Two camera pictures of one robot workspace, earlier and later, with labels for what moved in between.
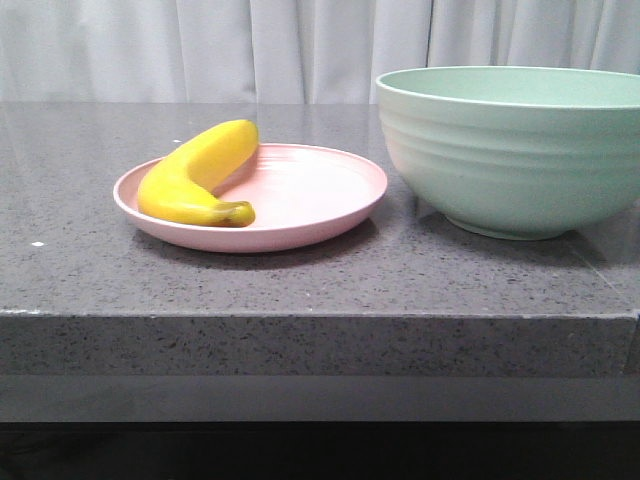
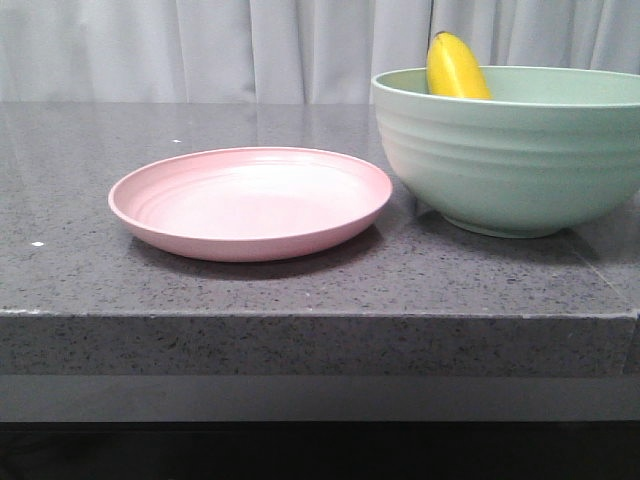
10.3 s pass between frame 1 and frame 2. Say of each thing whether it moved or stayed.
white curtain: stayed
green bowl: stayed
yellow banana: moved
